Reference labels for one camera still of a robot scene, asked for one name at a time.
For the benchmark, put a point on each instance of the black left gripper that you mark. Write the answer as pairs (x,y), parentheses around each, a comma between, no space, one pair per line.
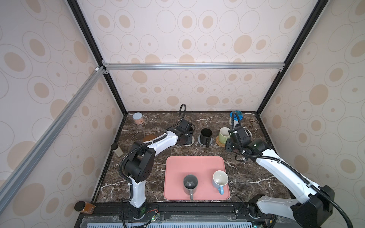
(189,141)

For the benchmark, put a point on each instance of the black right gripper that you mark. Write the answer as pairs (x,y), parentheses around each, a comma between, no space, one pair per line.
(231,145)

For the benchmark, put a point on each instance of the multicolour woven coaster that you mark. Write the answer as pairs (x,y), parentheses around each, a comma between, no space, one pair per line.
(190,144)

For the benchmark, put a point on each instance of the green mug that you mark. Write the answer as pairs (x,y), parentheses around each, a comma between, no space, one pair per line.
(224,132)

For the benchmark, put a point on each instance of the black mug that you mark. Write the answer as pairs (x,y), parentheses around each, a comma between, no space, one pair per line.
(190,131)
(206,132)

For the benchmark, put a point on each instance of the blue woven coaster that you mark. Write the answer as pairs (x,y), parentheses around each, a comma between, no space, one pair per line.
(205,141)

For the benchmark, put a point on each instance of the brown wooden coaster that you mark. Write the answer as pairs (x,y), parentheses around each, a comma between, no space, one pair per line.
(149,138)

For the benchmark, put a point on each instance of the blue handled white mug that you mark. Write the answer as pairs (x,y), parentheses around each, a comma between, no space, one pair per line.
(220,179)

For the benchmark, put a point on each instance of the grey mug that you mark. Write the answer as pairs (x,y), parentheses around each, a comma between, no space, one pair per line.
(190,184)

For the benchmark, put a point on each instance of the rattan woven coaster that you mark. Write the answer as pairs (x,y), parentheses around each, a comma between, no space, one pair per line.
(221,140)

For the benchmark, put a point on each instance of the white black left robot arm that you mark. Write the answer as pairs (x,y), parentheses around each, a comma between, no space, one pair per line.
(137,165)

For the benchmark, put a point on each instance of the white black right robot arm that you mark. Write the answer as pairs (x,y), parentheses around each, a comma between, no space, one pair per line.
(311,205)

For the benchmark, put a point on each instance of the pink plastic tray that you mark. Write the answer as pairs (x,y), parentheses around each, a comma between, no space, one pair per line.
(203,167)

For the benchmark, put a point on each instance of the white cup blue lid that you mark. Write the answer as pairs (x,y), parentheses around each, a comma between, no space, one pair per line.
(239,114)

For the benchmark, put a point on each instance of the pink jar grey lid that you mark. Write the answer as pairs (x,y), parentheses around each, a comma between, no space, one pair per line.
(138,118)

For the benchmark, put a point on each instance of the small bottle black cap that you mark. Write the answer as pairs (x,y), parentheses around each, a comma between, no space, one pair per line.
(116,149)

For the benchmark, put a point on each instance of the amber jar black lid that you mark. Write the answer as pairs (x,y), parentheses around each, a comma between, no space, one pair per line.
(84,207)

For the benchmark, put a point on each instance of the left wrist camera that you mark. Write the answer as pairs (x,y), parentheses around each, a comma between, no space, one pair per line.
(183,127)

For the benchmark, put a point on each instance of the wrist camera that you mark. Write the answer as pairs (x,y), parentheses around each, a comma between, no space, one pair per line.
(241,136)
(183,127)

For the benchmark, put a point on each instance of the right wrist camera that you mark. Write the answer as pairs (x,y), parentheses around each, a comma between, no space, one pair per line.
(241,136)

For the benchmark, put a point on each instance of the silver aluminium frame bar rear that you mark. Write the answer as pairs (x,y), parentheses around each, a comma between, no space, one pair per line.
(194,66)

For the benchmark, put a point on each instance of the silver aluminium frame bar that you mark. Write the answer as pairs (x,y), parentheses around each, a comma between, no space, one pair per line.
(194,66)
(24,169)

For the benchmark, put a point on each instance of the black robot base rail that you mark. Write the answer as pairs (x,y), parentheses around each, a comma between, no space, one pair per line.
(177,215)

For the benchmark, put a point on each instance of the silver aluminium frame bar left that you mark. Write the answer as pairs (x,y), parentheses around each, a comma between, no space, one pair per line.
(24,169)

